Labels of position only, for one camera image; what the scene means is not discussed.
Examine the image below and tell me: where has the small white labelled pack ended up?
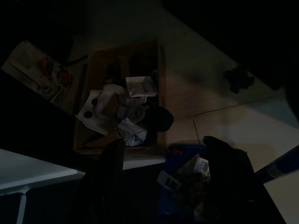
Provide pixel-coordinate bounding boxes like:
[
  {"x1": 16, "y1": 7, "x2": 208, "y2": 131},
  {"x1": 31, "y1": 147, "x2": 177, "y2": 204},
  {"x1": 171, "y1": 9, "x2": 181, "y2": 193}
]
[{"x1": 190, "y1": 154, "x2": 211, "y2": 179}]

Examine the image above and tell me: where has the grey plastic bracket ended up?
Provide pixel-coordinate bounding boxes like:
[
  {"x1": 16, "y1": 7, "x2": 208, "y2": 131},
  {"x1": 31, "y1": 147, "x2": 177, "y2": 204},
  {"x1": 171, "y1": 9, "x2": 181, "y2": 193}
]
[{"x1": 156, "y1": 170, "x2": 183, "y2": 191}]

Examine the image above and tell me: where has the black crumpled debris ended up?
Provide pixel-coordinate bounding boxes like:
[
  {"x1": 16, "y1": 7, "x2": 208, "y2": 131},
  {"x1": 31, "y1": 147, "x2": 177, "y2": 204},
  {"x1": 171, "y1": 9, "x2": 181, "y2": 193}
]
[{"x1": 174, "y1": 167, "x2": 212, "y2": 210}]

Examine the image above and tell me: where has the grey tape roll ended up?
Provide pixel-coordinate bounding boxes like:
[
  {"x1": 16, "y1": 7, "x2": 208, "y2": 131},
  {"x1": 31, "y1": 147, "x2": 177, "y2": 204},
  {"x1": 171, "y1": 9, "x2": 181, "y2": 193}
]
[{"x1": 115, "y1": 97, "x2": 150, "y2": 122}]

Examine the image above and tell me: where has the black round object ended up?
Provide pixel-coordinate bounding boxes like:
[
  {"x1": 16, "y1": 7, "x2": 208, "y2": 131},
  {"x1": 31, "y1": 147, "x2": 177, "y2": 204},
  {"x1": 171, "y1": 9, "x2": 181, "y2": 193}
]
[{"x1": 147, "y1": 106, "x2": 175, "y2": 133}]

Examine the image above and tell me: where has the white crumpled paper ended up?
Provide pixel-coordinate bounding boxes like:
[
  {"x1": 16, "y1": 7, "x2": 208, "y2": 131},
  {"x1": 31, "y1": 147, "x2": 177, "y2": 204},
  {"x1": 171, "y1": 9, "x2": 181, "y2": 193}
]
[{"x1": 76, "y1": 84, "x2": 148, "y2": 147}]

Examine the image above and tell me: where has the black clump on tiles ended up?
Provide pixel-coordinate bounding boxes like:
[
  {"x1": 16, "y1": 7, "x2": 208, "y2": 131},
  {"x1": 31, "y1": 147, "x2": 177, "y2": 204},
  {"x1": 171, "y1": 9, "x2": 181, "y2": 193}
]
[{"x1": 224, "y1": 67, "x2": 255, "y2": 93}]

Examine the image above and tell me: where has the brown cardboard box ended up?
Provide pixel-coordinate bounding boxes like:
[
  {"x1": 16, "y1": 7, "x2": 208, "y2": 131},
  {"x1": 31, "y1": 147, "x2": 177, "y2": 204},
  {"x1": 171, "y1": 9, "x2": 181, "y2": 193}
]
[{"x1": 73, "y1": 41, "x2": 168, "y2": 156}]

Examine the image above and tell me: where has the white paper packet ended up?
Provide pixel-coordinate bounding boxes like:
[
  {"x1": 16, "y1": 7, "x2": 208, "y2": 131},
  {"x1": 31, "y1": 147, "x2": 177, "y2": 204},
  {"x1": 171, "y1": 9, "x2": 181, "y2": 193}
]
[{"x1": 125, "y1": 76, "x2": 158, "y2": 98}]

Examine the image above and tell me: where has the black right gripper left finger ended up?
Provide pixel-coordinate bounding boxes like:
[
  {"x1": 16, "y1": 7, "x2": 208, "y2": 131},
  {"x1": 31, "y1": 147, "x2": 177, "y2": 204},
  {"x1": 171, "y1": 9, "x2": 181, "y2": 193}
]
[{"x1": 65, "y1": 137, "x2": 126, "y2": 224}]

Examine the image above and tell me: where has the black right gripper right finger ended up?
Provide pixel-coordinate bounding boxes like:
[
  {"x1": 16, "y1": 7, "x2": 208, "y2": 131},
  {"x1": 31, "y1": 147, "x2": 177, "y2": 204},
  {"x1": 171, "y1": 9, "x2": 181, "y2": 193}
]
[{"x1": 193, "y1": 135, "x2": 287, "y2": 224}]

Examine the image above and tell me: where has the blue long-handled dustpan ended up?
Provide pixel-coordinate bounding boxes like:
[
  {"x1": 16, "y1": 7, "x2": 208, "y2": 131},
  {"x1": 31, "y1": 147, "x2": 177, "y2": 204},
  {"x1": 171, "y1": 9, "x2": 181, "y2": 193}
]
[{"x1": 157, "y1": 142, "x2": 299, "y2": 224}]

